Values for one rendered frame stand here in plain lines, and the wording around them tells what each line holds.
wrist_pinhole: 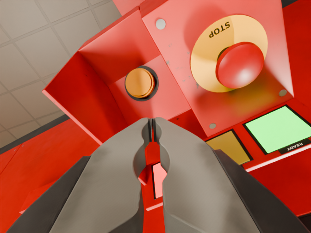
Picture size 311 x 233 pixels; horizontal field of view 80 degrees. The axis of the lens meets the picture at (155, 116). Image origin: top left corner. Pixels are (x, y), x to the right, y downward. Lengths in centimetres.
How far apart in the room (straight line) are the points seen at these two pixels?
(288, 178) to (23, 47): 110
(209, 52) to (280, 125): 11
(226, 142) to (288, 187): 19
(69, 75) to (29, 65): 93
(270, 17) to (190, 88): 9
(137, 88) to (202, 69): 9
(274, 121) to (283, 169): 19
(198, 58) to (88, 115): 12
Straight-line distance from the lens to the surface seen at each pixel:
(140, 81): 25
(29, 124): 135
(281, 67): 23
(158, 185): 23
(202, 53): 18
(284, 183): 40
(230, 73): 17
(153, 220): 43
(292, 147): 22
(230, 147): 22
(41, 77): 115
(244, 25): 19
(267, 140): 22
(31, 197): 76
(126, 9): 83
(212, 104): 22
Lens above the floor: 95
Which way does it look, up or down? 54 degrees down
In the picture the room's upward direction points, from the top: 172 degrees clockwise
